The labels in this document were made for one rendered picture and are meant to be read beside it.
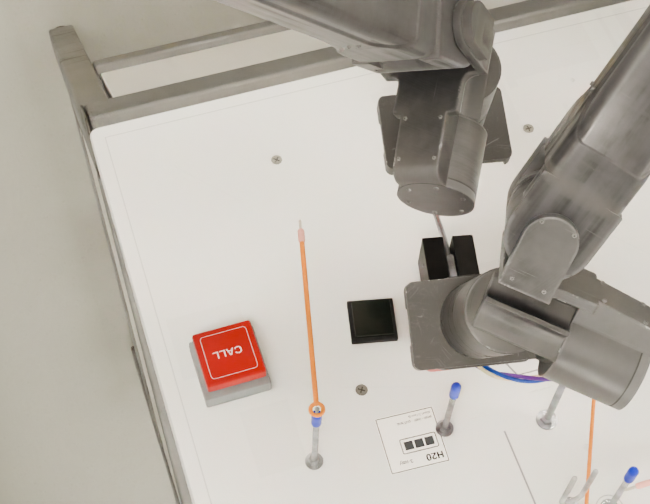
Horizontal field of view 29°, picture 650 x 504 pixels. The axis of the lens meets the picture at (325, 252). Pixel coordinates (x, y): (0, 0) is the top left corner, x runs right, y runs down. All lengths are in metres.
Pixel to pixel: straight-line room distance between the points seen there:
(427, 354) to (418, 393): 0.15
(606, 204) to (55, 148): 1.43
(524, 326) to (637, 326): 0.07
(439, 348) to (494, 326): 0.11
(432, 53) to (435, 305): 0.19
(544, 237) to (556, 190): 0.03
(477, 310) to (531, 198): 0.09
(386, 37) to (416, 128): 0.11
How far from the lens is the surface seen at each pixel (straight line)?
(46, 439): 2.28
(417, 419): 1.05
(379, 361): 1.07
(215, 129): 1.19
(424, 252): 1.02
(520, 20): 1.30
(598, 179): 0.77
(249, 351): 1.03
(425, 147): 0.88
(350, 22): 0.76
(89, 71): 1.64
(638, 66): 0.76
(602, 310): 0.83
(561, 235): 0.78
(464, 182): 0.89
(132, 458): 2.31
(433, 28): 0.84
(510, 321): 0.82
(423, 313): 0.92
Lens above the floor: 2.04
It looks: 66 degrees down
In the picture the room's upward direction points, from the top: 140 degrees clockwise
